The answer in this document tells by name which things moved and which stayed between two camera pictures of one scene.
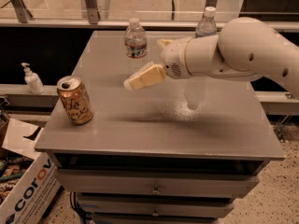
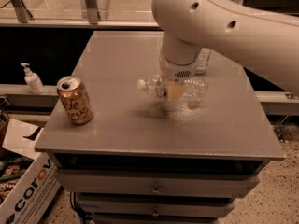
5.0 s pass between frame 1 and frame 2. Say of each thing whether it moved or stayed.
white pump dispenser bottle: stayed
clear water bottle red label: moved
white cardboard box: stayed
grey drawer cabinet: stayed
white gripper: moved
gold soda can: stayed
